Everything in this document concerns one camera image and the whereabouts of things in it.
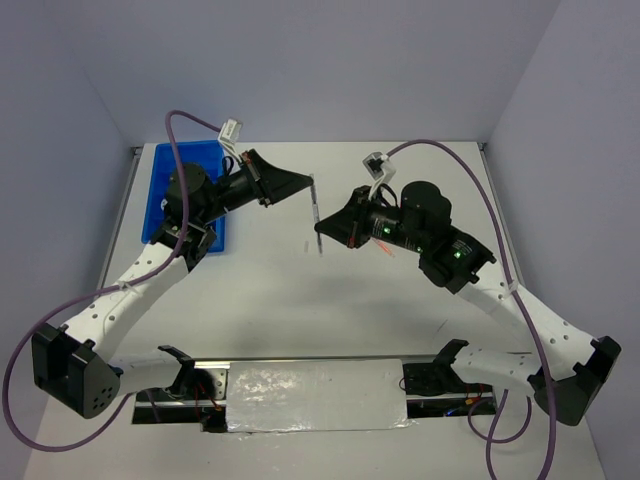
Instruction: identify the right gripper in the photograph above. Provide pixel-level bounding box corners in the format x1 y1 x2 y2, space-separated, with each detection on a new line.
315 184 426 253

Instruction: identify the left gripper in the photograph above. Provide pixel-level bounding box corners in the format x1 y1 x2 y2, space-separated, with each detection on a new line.
198 149 313 225

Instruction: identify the grey ballpoint pen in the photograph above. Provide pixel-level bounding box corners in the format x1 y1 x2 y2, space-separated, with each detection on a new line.
310 184 323 257

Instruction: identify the orange ballpoint pen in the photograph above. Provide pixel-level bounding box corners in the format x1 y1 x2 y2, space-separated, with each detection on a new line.
372 239 395 258

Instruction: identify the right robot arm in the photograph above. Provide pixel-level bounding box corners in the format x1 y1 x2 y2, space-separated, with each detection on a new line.
315 181 621 426

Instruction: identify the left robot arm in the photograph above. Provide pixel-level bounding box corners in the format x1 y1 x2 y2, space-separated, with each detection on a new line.
31 150 313 419

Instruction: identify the blue plastic divided tray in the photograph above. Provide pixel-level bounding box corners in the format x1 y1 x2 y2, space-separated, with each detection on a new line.
141 141 229 255

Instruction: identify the silver foil plate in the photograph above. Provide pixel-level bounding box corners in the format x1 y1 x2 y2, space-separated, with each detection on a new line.
226 359 410 433

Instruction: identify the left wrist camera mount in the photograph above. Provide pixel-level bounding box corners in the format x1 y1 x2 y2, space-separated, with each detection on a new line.
217 118 243 155

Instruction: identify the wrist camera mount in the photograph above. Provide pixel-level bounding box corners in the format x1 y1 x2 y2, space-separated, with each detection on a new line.
363 152 396 200
217 118 243 155

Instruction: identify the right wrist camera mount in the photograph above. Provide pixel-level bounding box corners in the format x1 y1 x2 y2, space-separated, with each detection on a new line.
363 152 396 200

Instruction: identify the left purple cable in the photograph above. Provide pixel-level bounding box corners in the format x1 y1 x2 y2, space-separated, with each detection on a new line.
2 110 224 454

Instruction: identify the purple cable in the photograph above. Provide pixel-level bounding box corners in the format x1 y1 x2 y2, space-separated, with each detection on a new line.
384 139 559 480
2 110 224 454

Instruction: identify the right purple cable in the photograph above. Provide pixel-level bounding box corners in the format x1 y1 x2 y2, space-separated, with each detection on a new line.
384 139 559 480

